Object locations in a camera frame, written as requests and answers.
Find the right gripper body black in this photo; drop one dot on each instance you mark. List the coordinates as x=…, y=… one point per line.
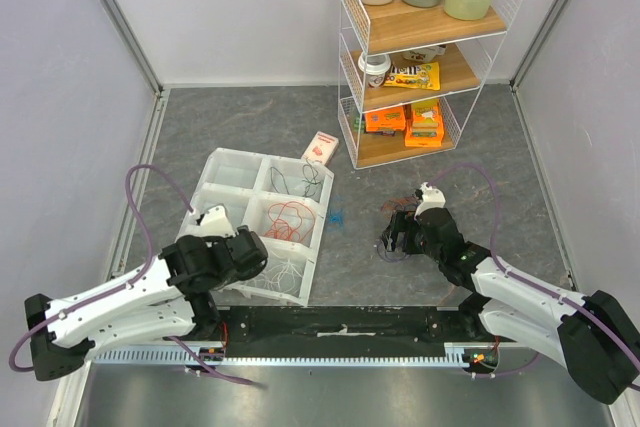
x=400, y=236

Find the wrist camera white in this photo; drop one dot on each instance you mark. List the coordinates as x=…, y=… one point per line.
x=214, y=222
x=428, y=197

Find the yellow candy bag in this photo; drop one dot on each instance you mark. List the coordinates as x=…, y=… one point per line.
x=422, y=76

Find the orange box stack right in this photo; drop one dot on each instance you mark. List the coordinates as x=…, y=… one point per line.
x=424, y=124

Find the white compartment tray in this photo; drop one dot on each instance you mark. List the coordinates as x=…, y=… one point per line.
x=284, y=201

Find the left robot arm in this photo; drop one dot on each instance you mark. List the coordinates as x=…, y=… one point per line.
x=170, y=297

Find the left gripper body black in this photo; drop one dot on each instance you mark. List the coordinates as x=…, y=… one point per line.
x=239, y=276

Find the white paper cup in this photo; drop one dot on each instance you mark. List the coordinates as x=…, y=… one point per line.
x=374, y=68

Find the white wire shelf rack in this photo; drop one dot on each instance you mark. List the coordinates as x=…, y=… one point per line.
x=472, y=48

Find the orange box left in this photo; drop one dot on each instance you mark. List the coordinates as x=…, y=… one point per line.
x=388, y=119

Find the white yoghurt cup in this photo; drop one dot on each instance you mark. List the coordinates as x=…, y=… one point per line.
x=424, y=54

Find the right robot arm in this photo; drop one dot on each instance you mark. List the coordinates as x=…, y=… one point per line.
x=591, y=336

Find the small white pink box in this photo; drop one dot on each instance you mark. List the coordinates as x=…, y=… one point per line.
x=321, y=149

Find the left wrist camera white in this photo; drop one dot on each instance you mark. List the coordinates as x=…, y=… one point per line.
x=214, y=222

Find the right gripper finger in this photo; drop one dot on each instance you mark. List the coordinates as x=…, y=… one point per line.
x=399, y=221
x=389, y=239

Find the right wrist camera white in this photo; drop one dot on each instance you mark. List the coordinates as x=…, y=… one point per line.
x=428, y=197

